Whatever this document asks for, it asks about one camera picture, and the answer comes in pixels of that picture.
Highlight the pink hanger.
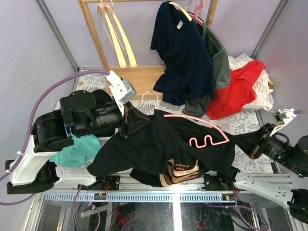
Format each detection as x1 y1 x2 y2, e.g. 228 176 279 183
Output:
139 91 231 149
187 0 205 26

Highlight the black t shirt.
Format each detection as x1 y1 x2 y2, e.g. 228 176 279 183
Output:
86 109 265 188

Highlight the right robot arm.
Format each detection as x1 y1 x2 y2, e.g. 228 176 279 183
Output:
219 123 308 223

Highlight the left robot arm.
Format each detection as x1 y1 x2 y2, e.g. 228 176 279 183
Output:
6 90 150 194

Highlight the red t shirt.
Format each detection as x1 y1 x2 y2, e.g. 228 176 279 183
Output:
206 60 265 120

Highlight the grey t shirt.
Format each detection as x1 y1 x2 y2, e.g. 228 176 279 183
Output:
182 23 231 118

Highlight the navy t shirt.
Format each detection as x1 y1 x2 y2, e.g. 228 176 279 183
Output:
150 1 215 105

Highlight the wooden hanger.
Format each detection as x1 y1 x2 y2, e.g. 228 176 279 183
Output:
97 0 127 68
105 0 137 68

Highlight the pink hanger on rack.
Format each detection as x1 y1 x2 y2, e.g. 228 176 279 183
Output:
187 0 205 26

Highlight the white garment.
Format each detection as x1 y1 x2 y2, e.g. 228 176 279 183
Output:
228 53 274 111

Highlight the floral table mat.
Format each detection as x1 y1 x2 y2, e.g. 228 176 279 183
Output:
71 74 273 174

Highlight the black garment in basket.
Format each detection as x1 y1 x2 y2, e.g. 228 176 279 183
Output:
92 89 113 108

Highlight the wooden clothes rack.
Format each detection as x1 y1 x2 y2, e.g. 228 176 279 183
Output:
77 0 218 101

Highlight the teal cloth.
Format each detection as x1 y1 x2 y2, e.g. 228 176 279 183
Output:
50 135 101 168

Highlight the white plastic basket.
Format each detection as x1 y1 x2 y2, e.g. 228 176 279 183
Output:
58 98 121 139

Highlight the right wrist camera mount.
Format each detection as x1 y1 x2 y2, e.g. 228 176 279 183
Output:
269 108 299 137

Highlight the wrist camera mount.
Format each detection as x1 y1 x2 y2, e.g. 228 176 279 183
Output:
106 71 137 116
269 108 299 137

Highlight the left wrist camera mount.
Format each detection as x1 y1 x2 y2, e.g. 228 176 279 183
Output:
106 71 137 116

